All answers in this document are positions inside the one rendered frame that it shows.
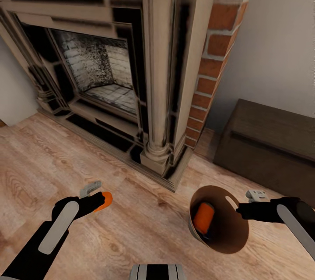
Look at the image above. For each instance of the can of soda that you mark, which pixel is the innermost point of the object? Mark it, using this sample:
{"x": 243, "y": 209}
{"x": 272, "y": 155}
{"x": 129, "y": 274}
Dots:
{"x": 108, "y": 201}
{"x": 206, "y": 236}
{"x": 203, "y": 218}

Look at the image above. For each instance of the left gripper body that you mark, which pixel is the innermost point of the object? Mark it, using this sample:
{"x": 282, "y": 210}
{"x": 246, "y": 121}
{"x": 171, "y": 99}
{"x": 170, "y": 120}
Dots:
{"x": 94, "y": 201}

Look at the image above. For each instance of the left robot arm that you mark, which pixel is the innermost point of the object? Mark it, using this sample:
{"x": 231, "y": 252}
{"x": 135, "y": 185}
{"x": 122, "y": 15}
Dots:
{"x": 37, "y": 256}

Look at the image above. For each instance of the trash can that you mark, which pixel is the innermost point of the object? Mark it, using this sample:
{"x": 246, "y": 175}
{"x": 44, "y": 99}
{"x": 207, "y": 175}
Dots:
{"x": 229, "y": 231}

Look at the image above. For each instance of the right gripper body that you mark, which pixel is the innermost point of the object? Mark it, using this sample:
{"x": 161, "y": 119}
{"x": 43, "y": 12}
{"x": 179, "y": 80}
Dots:
{"x": 253, "y": 211}

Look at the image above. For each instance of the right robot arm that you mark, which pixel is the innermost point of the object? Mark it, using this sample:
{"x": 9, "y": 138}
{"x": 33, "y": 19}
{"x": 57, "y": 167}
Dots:
{"x": 297, "y": 215}

